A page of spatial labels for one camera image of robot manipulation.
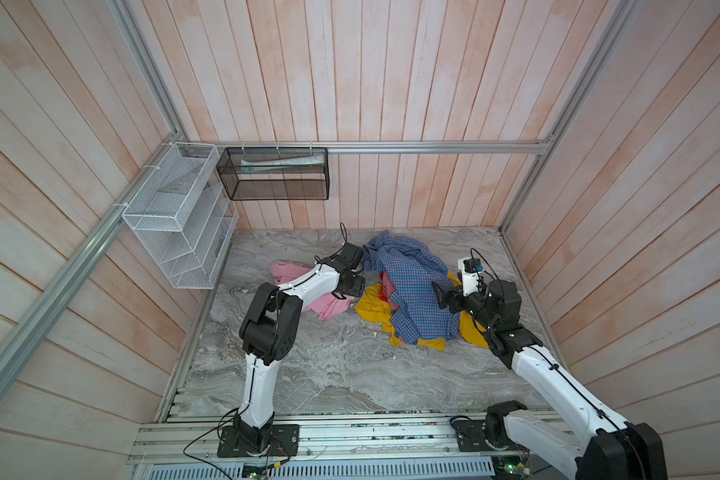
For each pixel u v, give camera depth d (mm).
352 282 896
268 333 541
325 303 979
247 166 887
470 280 699
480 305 683
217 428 733
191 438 614
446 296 720
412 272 926
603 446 396
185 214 727
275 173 1056
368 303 995
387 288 883
